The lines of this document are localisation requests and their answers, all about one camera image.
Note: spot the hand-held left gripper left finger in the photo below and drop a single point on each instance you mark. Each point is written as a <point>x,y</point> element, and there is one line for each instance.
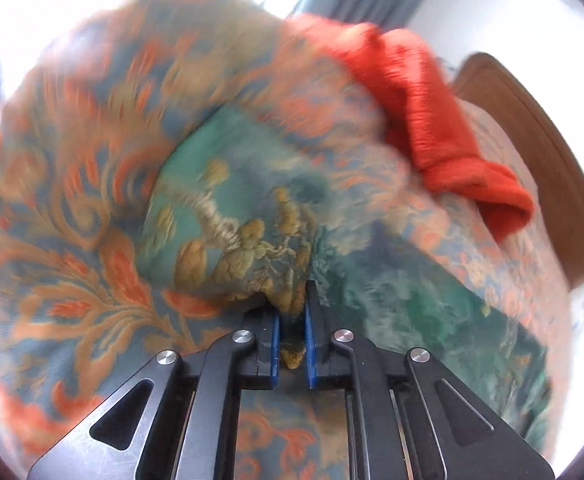
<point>274,347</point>

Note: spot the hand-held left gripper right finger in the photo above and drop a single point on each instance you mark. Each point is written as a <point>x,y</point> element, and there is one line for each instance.
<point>312,345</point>

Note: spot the green printed garment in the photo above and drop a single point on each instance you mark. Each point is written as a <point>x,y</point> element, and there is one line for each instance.
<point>221,185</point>

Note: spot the floral paisley bedspread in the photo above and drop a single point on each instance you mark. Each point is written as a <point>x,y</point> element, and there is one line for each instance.
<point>71,210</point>

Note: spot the orange fleece garment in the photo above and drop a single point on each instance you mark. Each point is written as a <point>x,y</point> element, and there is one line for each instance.
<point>422,110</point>

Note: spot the wooden headboard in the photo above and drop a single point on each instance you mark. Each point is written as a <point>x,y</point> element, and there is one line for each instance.
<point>547,160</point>

